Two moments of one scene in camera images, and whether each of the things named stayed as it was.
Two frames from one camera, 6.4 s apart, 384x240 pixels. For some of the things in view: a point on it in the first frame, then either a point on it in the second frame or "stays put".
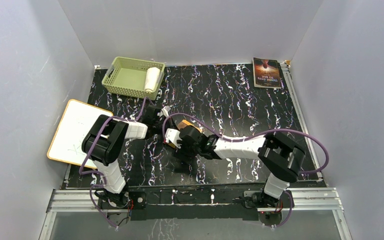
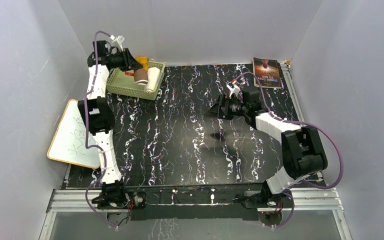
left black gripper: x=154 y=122 → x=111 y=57
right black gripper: x=181 y=152 → x=223 y=100
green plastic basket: x=128 y=77 stays put
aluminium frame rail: x=311 y=200 stays put
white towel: x=151 y=78 stays put
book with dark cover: x=267 y=73 stays put
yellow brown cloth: x=182 y=124 → x=141 y=75
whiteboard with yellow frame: x=77 y=120 stays put
